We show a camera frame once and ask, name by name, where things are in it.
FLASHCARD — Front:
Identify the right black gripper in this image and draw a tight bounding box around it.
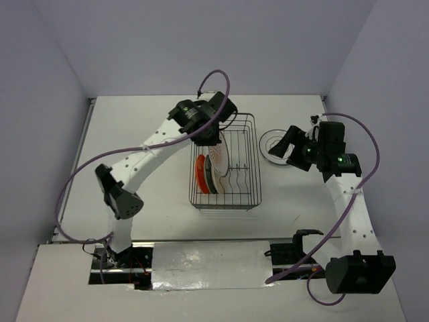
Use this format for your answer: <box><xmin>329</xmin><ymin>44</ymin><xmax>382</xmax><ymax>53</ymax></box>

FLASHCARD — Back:
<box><xmin>268</xmin><ymin>125</ymin><xmax>324</xmax><ymax>172</ymax></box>

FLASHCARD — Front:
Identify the white plate green rim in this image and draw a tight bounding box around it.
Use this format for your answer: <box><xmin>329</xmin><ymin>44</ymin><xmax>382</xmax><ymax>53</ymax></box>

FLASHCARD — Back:
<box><xmin>259</xmin><ymin>129</ymin><xmax>294</xmax><ymax>167</ymax></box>

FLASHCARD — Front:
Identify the white plate orange sunburst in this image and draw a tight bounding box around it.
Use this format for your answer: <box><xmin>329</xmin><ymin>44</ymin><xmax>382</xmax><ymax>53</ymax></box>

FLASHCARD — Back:
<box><xmin>208</xmin><ymin>141</ymin><xmax>229</xmax><ymax>177</ymax></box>

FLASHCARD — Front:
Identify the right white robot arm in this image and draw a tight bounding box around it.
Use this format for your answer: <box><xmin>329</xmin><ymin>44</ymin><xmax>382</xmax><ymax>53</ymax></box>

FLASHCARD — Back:
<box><xmin>266</xmin><ymin>121</ymin><xmax>396</xmax><ymax>294</ymax></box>

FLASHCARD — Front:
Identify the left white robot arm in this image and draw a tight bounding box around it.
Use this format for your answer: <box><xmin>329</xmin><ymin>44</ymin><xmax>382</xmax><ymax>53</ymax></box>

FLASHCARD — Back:
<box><xmin>95</xmin><ymin>91</ymin><xmax>237</xmax><ymax>268</ymax></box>

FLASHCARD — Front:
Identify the green patterned plate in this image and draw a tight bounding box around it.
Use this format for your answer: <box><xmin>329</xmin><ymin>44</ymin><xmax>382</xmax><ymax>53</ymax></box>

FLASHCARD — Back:
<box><xmin>204</xmin><ymin>155</ymin><xmax>218</xmax><ymax>194</ymax></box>

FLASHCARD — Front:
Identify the cream plate floral print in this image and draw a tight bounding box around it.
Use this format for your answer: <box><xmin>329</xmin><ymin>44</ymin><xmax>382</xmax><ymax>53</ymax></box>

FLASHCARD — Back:
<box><xmin>215</xmin><ymin>175</ymin><xmax>229</xmax><ymax>194</ymax></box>

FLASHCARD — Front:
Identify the silver foil sheet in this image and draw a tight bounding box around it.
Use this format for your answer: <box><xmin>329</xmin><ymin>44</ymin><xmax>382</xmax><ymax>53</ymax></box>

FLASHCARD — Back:
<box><xmin>151</xmin><ymin>241</ymin><xmax>272</xmax><ymax>290</ymax></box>

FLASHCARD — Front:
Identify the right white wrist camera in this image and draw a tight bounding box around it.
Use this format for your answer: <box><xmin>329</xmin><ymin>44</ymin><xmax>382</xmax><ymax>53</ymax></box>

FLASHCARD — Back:
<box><xmin>308</xmin><ymin>114</ymin><xmax>323</xmax><ymax>140</ymax></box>

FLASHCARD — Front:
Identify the wire dish rack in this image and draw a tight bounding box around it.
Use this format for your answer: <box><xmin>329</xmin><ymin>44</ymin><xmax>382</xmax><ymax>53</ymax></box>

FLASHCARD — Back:
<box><xmin>188</xmin><ymin>113</ymin><xmax>261</xmax><ymax>211</ymax></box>

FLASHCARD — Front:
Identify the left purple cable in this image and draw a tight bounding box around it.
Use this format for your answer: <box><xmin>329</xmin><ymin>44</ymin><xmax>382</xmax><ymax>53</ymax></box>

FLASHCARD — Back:
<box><xmin>55</xmin><ymin>69</ymin><xmax>231</xmax><ymax>284</ymax></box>

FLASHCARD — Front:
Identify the purple cable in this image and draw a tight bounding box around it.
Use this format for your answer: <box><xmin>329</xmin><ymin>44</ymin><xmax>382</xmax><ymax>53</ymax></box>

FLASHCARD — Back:
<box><xmin>55</xmin><ymin>69</ymin><xmax>231</xmax><ymax>284</ymax></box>
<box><xmin>264</xmin><ymin>112</ymin><xmax>381</xmax><ymax>307</ymax></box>

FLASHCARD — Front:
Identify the black metal base rail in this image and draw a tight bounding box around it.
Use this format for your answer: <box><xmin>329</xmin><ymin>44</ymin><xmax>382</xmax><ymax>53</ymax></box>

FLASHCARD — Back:
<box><xmin>88</xmin><ymin>236</ymin><xmax>336</xmax><ymax>291</ymax></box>

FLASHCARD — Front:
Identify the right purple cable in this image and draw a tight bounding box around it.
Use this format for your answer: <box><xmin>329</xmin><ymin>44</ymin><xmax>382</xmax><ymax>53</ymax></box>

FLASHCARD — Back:
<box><xmin>264</xmin><ymin>112</ymin><xmax>381</xmax><ymax>307</ymax></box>

